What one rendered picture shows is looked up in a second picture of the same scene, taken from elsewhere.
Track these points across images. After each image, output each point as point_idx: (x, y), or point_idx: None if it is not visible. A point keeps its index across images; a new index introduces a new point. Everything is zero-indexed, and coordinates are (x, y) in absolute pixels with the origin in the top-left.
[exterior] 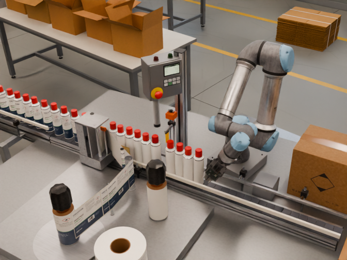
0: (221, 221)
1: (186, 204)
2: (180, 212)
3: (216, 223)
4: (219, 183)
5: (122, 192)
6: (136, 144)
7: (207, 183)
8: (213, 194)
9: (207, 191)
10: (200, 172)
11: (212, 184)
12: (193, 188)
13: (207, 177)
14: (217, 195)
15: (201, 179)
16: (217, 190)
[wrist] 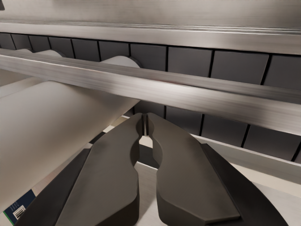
0: (294, 199)
1: (149, 188)
2: (152, 215)
3: (273, 203)
4: (229, 38)
5: (27, 206)
6: None
7: (161, 67)
8: (223, 138)
9: (185, 121)
10: (78, 150)
11: (191, 68)
12: (128, 115)
13: (142, 129)
14: (247, 139)
15: (123, 112)
16: (246, 173)
